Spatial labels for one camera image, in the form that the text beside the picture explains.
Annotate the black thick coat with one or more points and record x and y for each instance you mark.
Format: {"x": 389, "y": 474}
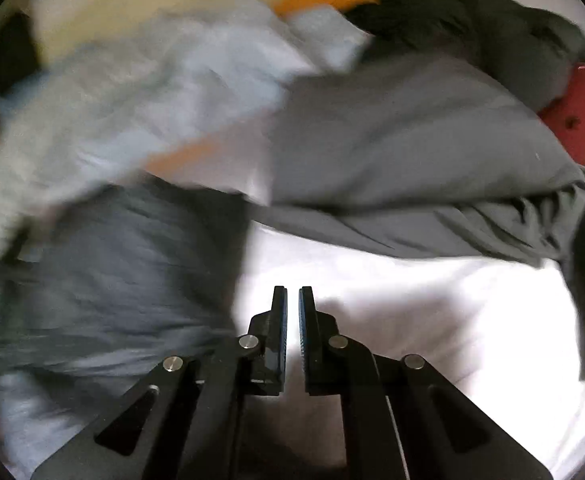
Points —
{"x": 447, "y": 15}

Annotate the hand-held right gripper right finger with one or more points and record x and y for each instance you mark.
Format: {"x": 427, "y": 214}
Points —
{"x": 305, "y": 330}

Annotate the grey folded garment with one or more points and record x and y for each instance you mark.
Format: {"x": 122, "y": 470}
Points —
{"x": 397, "y": 160}

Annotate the black puffer jacket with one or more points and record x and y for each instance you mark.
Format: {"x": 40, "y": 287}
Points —
{"x": 122, "y": 270}

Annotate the red tablet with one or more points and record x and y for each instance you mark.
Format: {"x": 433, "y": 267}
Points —
{"x": 577, "y": 110}

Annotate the black hanging garment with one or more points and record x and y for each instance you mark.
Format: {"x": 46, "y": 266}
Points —
{"x": 10, "y": 55}

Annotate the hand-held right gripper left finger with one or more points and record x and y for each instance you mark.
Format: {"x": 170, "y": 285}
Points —
{"x": 278, "y": 330}

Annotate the light blue quilt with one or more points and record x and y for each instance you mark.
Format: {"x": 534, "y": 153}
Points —
{"x": 147, "y": 85}

